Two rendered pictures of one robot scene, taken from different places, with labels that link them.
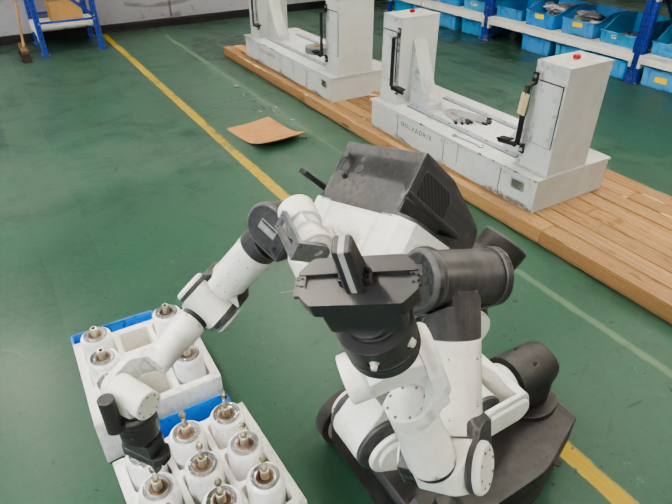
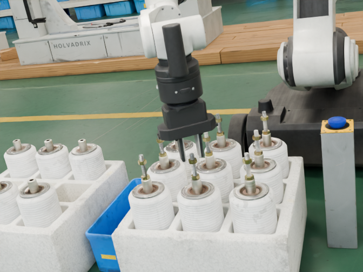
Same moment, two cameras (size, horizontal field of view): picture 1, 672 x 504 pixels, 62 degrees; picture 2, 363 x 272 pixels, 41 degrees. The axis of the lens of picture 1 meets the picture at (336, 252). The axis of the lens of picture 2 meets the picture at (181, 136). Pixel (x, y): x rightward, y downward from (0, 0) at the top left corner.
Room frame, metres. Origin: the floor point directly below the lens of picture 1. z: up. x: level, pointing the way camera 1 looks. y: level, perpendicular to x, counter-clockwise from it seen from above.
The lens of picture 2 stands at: (0.05, 1.00, 0.76)
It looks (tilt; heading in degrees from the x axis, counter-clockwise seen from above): 22 degrees down; 324
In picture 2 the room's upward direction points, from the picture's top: 10 degrees counter-clockwise
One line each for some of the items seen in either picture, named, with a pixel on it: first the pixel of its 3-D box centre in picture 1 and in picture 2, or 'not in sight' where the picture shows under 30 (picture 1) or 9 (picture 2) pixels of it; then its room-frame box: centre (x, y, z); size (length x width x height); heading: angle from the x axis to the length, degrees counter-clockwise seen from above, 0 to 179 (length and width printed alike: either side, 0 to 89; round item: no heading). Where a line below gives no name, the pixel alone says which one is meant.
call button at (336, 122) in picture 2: not in sight; (337, 123); (0.68, 0.12, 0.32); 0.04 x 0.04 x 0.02
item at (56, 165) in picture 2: not in sight; (58, 176); (1.38, 0.53, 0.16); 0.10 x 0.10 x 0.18
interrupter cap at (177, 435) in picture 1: (186, 432); (165, 166); (0.98, 0.41, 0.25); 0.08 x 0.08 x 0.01
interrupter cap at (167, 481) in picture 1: (158, 487); (197, 190); (0.81, 0.44, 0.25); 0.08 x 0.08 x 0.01
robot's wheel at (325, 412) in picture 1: (345, 415); (242, 143); (1.16, -0.03, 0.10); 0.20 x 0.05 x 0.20; 121
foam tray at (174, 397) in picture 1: (149, 378); (41, 217); (1.32, 0.63, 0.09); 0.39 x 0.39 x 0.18; 30
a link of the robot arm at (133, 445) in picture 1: (142, 434); (182, 104); (0.82, 0.44, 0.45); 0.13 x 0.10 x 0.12; 65
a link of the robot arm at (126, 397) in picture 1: (129, 406); (178, 49); (0.80, 0.44, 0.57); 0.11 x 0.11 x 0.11; 56
